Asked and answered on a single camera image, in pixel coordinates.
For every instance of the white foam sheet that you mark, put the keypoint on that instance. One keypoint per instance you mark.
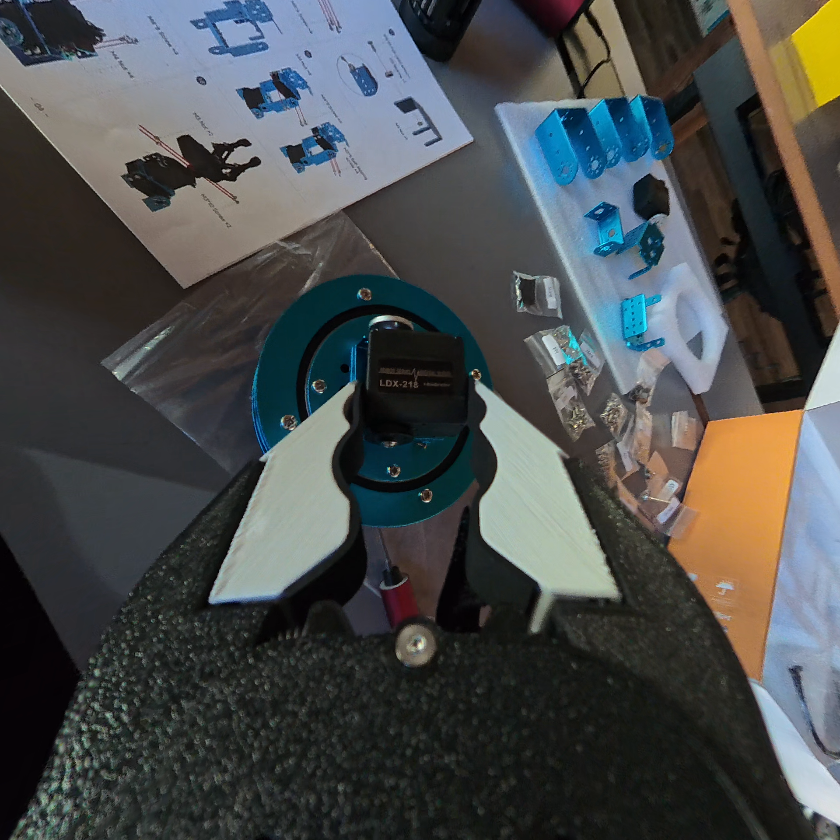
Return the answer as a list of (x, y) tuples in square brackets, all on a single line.
[(590, 216)]

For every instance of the blue claw-shaped bracket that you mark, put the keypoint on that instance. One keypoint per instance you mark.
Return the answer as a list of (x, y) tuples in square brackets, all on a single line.
[(646, 249)]

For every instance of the group of small screw bags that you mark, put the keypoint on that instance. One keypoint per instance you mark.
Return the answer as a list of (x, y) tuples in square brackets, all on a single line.
[(577, 394)]

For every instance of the yellow box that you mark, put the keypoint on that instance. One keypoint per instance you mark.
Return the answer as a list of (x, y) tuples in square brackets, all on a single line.
[(817, 52)]

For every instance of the large clear plastic bag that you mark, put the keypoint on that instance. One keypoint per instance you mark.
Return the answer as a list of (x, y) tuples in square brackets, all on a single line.
[(216, 348)]

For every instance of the orange cardboard box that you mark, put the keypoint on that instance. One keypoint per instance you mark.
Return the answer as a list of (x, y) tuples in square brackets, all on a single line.
[(735, 525)]

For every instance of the small blue angle bracket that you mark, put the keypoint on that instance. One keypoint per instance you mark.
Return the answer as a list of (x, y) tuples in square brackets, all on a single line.
[(607, 229)]

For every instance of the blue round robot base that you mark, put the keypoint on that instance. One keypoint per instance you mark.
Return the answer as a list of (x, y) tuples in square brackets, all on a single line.
[(282, 374)]

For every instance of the black servo with round horn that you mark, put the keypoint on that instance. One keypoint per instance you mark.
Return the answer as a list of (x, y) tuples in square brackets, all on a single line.
[(413, 387)]

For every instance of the blue perforated U bracket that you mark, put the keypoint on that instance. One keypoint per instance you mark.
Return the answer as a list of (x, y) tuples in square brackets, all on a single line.
[(636, 321)]

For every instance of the black ribbed cylinder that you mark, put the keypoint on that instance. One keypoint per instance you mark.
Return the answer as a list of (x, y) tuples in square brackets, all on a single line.
[(436, 23)]

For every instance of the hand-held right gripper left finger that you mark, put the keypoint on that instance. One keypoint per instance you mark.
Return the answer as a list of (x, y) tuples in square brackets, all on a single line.
[(289, 518)]

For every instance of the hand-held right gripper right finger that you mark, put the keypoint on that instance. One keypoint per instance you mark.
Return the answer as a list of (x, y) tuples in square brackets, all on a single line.
[(544, 518)]

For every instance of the red metal cylinder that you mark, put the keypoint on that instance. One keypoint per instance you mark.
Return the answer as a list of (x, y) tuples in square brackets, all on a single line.
[(558, 13)]

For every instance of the large blue U bracket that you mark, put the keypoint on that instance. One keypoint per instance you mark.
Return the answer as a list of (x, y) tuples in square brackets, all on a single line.
[(649, 128), (607, 141), (558, 148)]

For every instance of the black servo motor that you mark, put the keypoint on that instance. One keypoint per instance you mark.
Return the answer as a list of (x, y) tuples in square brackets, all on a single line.
[(649, 197)]

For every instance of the dark grey desk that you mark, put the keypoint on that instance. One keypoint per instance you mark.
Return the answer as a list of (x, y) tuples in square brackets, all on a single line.
[(85, 394)]

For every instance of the background wooden desk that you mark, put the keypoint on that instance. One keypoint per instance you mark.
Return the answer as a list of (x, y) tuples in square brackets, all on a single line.
[(781, 131)]

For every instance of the printed instruction manual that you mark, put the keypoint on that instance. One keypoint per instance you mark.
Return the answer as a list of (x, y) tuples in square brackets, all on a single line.
[(229, 131)]

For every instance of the red screwdriver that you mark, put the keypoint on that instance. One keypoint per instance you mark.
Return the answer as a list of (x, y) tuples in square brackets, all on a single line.
[(397, 590)]

